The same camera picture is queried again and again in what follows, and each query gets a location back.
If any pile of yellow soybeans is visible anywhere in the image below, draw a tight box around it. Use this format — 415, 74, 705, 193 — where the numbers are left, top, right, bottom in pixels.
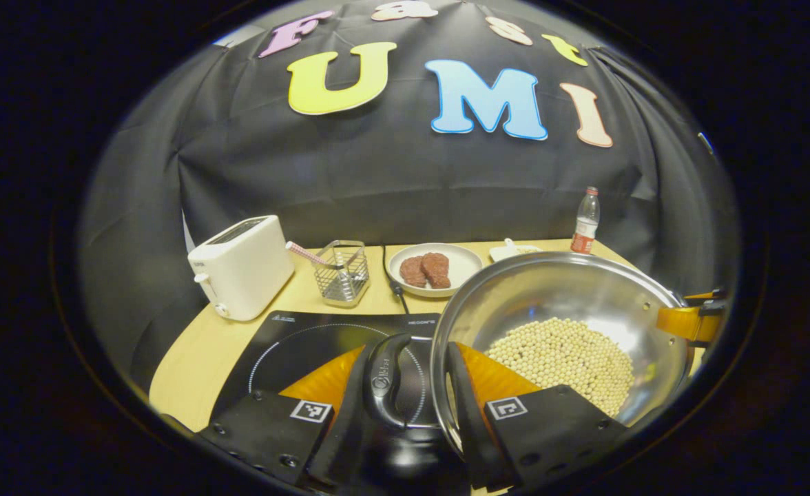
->
484, 317, 635, 419

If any black induction cooktop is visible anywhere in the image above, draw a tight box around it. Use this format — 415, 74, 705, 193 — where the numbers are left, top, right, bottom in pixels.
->
211, 310, 447, 431

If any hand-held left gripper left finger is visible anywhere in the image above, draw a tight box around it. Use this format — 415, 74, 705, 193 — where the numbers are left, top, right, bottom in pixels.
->
195, 338, 382, 486

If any wire mesh basket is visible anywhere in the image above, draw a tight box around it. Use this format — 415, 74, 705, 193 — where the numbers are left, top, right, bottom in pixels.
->
313, 240, 371, 308

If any red label water bottle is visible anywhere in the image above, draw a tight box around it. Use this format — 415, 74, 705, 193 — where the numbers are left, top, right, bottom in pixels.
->
570, 186, 601, 254

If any white oval plate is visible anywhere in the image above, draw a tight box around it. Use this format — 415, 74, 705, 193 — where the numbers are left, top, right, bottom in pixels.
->
386, 242, 484, 298

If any pink striped straw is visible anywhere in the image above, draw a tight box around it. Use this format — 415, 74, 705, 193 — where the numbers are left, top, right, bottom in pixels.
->
285, 241, 337, 268

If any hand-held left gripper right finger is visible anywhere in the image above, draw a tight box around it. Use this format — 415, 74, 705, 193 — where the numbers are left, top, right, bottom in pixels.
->
444, 341, 630, 491

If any white toaster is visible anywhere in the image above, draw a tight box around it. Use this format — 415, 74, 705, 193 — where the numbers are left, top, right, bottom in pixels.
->
187, 215, 295, 322

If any white divided bean dish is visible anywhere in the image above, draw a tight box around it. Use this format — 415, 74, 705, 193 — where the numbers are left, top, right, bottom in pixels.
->
489, 238, 543, 263

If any stainless steel pot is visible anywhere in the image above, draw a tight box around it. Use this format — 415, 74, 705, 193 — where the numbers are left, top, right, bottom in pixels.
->
366, 251, 695, 469

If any brown meat piece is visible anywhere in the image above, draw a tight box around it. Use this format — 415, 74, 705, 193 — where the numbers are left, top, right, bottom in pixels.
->
399, 256, 428, 289
421, 252, 452, 289

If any black power cable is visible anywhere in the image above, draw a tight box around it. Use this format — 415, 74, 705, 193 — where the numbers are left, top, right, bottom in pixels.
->
381, 245, 411, 315

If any black backdrop cloth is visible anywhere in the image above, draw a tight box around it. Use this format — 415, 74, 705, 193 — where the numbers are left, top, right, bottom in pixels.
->
78, 0, 743, 393

